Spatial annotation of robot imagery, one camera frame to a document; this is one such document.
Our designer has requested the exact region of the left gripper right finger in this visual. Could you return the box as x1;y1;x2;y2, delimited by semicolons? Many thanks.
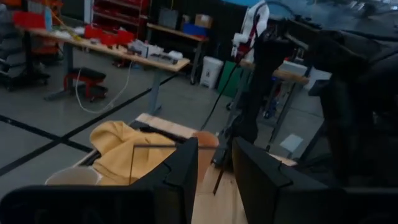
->
232;136;398;224

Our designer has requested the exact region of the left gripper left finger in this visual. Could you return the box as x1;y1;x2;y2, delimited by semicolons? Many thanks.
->
0;137;199;224

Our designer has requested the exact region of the orange plastic cup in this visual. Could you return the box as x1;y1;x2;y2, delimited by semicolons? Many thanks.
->
192;130;220;187

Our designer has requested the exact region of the beige plastic cup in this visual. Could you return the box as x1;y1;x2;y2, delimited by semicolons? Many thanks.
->
44;166;103;187

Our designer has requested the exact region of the yellow cloth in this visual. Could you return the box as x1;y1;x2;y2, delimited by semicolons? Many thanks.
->
89;120;183;187

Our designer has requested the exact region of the short wooden workbench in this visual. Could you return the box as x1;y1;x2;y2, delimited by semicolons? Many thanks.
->
239;58;310;150

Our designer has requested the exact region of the white waste bin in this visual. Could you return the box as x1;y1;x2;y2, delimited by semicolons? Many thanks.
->
198;55;224;90

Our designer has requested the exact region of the green bin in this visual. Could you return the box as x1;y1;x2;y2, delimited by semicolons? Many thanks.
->
216;60;245;98

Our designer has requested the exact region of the long wooden workbench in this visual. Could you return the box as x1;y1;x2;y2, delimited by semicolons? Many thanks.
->
27;27;191;116

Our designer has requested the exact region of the white box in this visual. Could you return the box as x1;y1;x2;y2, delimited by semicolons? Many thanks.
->
279;60;308;75

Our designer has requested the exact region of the red rolling stool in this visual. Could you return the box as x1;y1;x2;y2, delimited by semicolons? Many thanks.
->
63;67;109;103

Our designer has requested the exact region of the small red bin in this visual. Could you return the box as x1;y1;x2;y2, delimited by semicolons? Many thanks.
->
83;24;108;41
107;29;135;46

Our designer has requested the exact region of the blue storage bin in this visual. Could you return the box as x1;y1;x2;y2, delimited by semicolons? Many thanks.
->
182;23;208;37

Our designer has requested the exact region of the cardboard box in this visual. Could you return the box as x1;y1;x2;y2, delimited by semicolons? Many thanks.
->
195;14;214;29

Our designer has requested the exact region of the grey bin rack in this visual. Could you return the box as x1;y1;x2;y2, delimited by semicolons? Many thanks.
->
0;0;52;91

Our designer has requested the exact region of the red storage rack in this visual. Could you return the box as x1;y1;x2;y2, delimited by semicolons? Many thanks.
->
91;0;150;35

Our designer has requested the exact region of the pale blue bottle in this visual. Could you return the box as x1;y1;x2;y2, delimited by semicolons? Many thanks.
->
43;6;53;32

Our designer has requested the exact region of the large red bin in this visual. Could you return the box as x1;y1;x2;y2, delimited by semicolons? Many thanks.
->
12;11;46;29

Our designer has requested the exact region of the white floor cable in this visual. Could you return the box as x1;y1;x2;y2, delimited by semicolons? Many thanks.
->
74;60;134;114

